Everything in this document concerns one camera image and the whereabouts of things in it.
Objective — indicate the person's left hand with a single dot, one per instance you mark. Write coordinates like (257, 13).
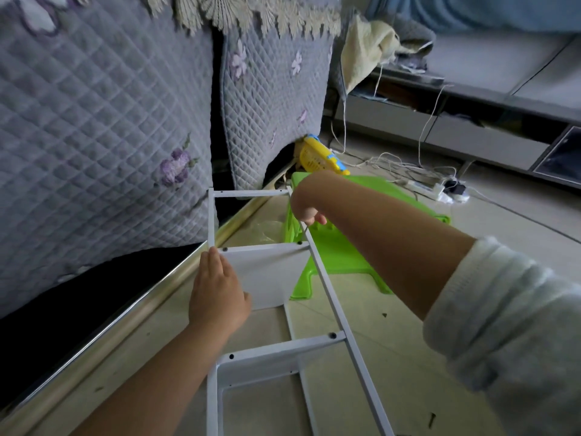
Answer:
(218, 299)

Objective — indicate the person's right hand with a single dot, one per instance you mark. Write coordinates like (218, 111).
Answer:
(309, 197)

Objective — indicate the white wooden board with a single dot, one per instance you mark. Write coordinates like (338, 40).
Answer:
(268, 272)
(272, 363)

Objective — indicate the white metal frame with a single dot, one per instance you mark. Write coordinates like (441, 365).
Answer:
(304, 395)
(272, 349)

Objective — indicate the small black screw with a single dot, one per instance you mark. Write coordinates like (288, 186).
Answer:
(432, 419)

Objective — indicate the person's left forearm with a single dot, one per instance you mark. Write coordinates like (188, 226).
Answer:
(154, 386)

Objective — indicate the person's white shirt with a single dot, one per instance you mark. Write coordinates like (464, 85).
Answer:
(517, 340)

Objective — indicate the yellow plastic basket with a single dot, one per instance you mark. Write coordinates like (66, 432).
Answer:
(318, 156)

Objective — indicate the green plastic stool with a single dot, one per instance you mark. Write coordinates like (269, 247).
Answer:
(345, 249)

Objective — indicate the long white power strip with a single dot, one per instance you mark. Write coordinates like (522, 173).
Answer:
(427, 189)

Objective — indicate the white power strip with plugs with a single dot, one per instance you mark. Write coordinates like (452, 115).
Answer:
(454, 189)

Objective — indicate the pile of pale cloth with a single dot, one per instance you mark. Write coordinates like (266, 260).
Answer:
(372, 45)

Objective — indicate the grey marble TV cabinet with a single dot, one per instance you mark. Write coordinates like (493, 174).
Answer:
(490, 113)

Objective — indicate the grey textured furniture cover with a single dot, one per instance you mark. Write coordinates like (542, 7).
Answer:
(100, 131)

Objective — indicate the blue cloth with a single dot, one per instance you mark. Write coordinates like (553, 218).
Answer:
(481, 9)

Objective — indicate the chrome metal base rail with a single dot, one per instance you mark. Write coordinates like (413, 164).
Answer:
(109, 331)

